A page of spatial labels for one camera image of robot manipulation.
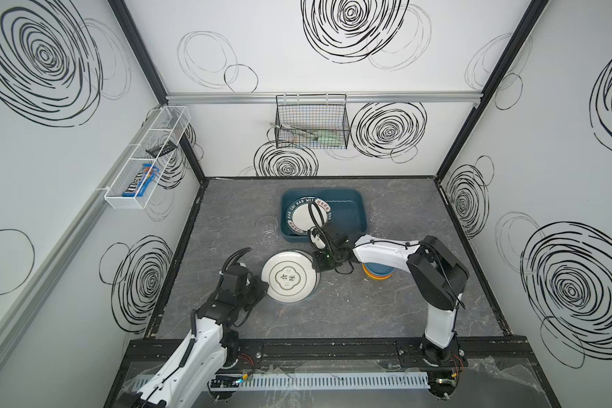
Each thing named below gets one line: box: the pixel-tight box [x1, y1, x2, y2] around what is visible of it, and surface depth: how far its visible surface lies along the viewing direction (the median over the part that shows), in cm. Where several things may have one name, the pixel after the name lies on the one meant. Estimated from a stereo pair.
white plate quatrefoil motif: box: [261, 249, 321, 305], surface depth 88 cm
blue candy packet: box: [121, 163, 160, 198], surface depth 72 cm
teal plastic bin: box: [280, 188, 368, 243], surface depth 107 cm
